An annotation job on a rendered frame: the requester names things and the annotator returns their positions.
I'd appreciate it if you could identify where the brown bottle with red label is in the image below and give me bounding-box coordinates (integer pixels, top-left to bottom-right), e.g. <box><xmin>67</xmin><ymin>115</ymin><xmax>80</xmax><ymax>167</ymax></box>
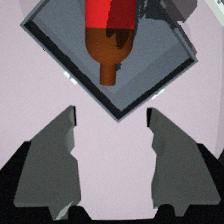
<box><xmin>85</xmin><ymin>0</ymin><xmax>136</xmax><ymax>86</ymax></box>

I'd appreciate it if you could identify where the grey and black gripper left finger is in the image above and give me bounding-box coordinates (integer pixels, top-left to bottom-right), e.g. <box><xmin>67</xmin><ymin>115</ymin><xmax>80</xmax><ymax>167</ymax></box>
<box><xmin>0</xmin><ymin>105</ymin><xmax>81</xmax><ymax>224</ymax></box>

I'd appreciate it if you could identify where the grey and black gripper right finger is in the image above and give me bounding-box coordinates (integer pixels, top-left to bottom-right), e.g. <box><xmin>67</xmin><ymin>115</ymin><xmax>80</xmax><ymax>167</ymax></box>
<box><xmin>146</xmin><ymin>107</ymin><xmax>224</xmax><ymax>224</ymax></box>

